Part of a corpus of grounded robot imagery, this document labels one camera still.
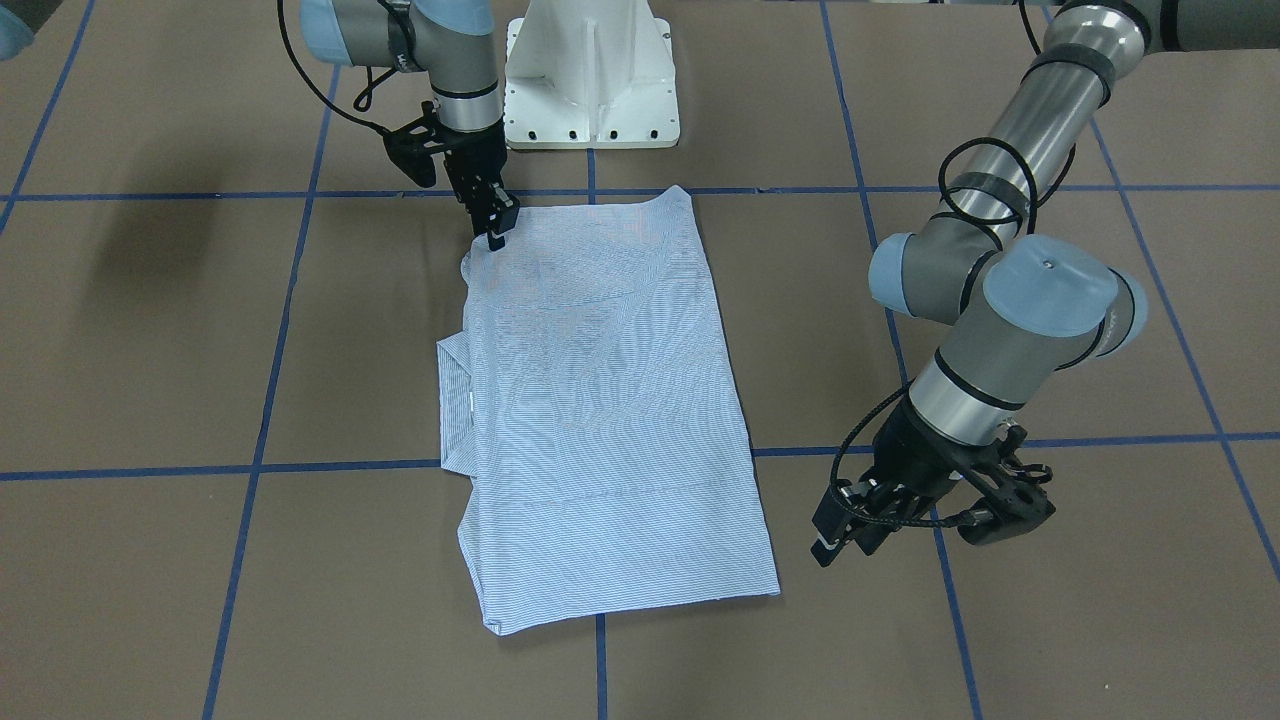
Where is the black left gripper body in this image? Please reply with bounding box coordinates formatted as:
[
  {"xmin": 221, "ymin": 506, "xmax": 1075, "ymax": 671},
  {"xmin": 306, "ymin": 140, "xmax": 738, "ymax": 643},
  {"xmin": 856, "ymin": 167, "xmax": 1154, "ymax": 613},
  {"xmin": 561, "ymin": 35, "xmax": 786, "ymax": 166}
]
[{"xmin": 840, "ymin": 400, "xmax": 1056, "ymax": 544}]

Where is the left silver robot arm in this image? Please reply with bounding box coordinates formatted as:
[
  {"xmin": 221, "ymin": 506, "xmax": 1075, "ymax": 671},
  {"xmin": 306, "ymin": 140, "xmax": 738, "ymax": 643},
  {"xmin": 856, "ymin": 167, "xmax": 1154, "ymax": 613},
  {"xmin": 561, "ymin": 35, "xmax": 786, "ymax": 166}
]
[{"xmin": 812, "ymin": 1, "xmax": 1277, "ymax": 566}]

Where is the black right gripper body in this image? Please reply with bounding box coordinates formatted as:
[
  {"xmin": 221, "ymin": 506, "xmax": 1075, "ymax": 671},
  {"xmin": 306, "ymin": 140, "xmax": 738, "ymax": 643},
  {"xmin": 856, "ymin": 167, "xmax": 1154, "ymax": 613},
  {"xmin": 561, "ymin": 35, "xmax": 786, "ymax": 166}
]
[{"xmin": 384, "ymin": 111, "xmax": 520, "ymax": 225}]

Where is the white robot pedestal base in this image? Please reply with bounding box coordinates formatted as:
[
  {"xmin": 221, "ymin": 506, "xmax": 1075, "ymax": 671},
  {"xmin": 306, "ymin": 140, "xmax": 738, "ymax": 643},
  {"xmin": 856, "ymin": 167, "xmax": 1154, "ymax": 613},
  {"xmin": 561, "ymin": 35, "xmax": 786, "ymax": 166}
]
[{"xmin": 504, "ymin": 1, "xmax": 682, "ymax": 151}]

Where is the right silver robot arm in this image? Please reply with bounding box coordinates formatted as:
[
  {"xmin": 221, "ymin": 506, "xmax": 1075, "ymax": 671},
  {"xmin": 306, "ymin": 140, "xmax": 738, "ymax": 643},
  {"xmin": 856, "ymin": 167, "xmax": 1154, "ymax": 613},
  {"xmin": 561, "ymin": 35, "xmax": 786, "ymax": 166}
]
[{"xmin": 275, "ymin": 1, "xmax": 520, "ymax": 251}]

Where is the blue striped button shirt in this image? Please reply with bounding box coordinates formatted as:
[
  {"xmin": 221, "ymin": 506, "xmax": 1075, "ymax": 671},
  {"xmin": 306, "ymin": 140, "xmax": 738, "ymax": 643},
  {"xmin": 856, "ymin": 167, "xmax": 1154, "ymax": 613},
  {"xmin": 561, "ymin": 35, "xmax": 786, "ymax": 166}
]
[{"xmin": 436, "ymin": 186, "xmax": 780, "ymax": 635}]

